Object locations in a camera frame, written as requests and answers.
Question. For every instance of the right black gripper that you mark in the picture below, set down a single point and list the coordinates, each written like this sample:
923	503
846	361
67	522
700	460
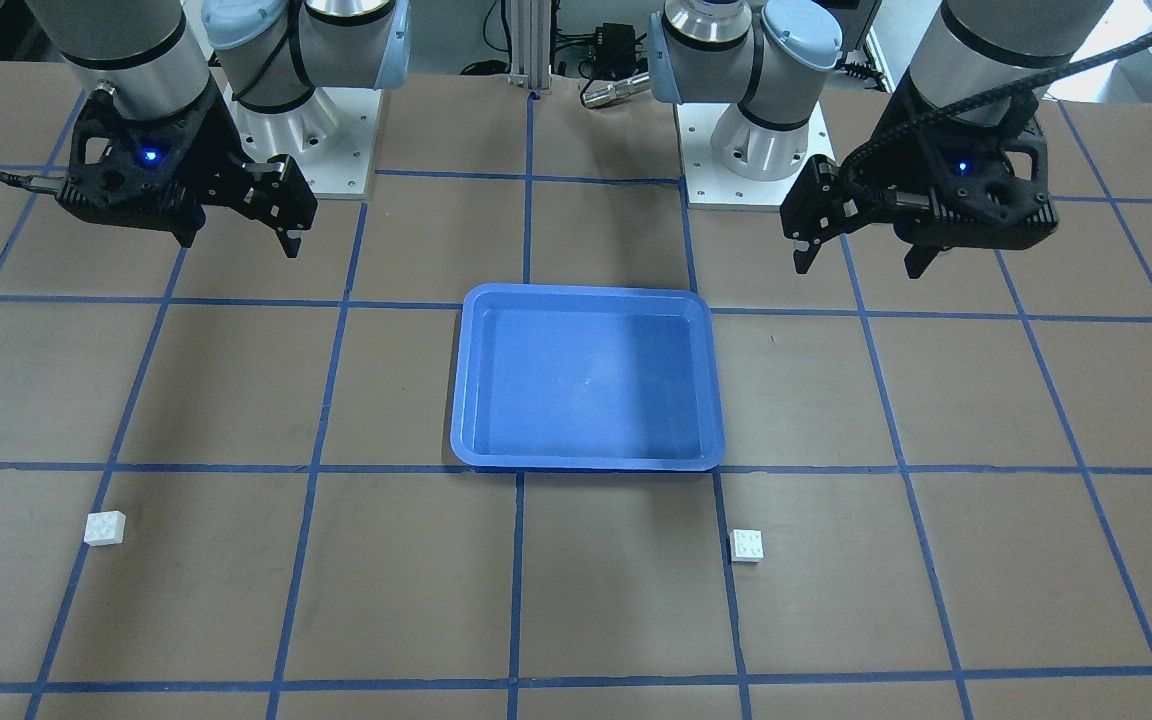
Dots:
211	150

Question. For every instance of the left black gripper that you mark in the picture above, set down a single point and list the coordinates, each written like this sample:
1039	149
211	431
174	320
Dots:
898	150

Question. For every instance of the white block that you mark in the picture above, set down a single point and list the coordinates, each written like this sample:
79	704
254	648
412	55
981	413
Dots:
104	528
746	546

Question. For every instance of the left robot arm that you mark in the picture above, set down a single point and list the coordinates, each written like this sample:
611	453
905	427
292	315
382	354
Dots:
772	60

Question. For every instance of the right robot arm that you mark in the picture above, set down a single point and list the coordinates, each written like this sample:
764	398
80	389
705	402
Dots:
268	56

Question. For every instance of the blue plastic tray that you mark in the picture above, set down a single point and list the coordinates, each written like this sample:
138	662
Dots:
553	377

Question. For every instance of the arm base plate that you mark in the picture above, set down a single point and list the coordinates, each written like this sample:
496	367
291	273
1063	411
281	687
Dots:
726	175
336	150

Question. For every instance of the aluminium frame post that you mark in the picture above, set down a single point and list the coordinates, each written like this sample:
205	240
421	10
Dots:
530	42

